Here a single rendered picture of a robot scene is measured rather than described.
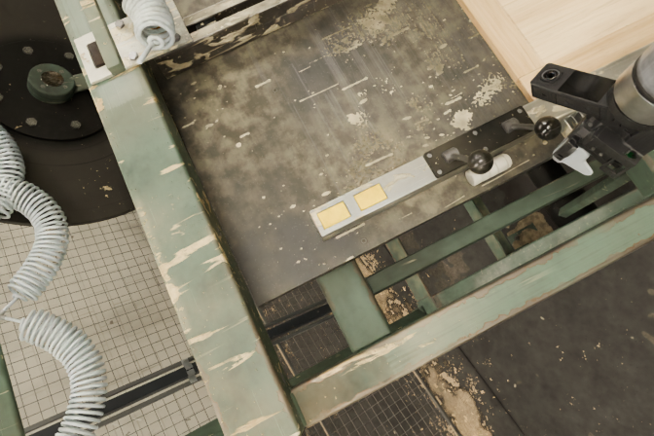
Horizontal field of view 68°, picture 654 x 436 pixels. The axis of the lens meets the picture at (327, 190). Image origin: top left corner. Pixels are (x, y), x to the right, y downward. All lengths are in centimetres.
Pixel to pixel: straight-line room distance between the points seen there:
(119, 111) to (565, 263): 78
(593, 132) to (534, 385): 223
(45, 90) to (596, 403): 252
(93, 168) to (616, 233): 116
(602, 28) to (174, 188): 85
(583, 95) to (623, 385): 205
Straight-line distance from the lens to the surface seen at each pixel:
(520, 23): 106
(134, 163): 86
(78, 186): 133
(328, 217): 82
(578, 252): 88
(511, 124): 90
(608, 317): 251
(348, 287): 87
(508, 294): 83
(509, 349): 282
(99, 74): 95
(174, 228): 80
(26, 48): 157
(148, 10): 85
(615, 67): 105
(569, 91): 70
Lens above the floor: 217
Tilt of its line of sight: 40 degrees down
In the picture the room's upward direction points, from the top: 104 degrees counter-clockwise
